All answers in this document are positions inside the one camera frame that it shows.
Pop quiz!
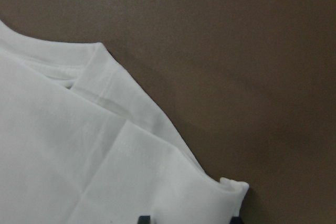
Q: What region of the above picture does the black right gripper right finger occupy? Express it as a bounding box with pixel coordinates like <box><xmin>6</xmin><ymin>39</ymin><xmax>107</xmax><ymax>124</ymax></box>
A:
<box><xmin>229</xmin><ymin>216</ymin><xmax>243</xmax><ymax>224</ymax></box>

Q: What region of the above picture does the white long-sleeve printed shirt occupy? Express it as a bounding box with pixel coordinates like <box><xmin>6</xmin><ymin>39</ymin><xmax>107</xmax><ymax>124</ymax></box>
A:
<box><xmin>1</xmin><ymin>24</ymin><xmax>249</xmax><ymax>223</ymax></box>

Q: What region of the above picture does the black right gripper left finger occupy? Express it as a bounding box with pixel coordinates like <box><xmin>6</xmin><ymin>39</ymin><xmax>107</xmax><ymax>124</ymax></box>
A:
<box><xmin>138</xmin><ymin>215</ymin><xmax>151</xmax><ymax>224</ymax></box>

